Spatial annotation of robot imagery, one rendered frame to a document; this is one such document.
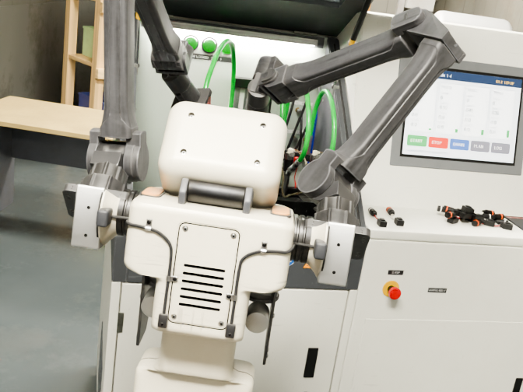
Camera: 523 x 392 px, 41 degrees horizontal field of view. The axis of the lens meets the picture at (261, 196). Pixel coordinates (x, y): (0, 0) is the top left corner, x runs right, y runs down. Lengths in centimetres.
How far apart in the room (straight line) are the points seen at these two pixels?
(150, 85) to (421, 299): 108
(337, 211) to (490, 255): 100
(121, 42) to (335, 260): 55
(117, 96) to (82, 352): 192
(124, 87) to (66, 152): 319
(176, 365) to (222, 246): 26
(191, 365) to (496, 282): 120
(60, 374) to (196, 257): 187
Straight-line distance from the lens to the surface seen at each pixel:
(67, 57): 605
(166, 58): 168
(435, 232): 208
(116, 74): 133
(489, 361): 237
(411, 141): 224
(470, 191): 235
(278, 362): 209
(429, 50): 139
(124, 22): 132
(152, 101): 230
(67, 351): 312
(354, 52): 153
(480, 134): 236
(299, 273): 197
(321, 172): 130
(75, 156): 450
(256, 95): 169
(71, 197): 128
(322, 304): 203
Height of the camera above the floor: 161
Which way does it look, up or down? 17 degrees down
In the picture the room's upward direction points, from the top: 8 degrees clockwise
